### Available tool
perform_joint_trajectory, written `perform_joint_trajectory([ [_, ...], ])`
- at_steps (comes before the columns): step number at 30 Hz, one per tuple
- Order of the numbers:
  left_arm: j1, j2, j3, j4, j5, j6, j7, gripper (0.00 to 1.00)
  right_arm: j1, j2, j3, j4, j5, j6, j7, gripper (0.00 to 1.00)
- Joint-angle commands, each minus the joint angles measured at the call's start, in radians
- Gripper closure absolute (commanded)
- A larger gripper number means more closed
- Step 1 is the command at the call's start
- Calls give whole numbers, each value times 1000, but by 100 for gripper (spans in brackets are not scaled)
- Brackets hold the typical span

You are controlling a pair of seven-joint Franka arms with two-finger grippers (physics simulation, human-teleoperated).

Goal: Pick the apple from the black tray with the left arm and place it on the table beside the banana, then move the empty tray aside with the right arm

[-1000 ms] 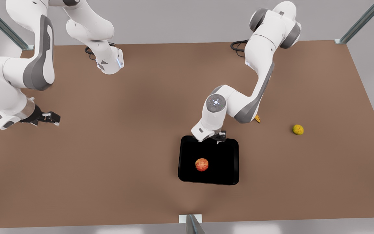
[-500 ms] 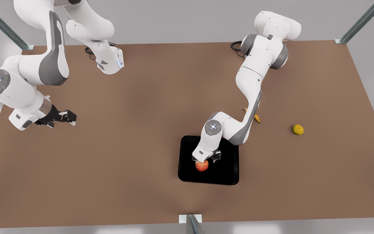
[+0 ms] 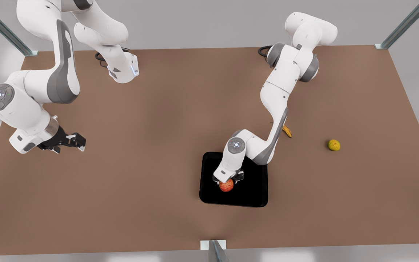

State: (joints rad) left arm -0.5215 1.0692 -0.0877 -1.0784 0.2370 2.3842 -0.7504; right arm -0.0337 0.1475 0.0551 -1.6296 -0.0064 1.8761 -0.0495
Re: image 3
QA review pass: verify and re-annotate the silver frame post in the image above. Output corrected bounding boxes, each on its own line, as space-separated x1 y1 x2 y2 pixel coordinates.
375 0 419 50
0 0 39 57
200 240 230 262

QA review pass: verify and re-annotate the black square tray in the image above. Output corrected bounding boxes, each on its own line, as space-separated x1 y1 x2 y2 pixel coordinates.
199 151 268 208

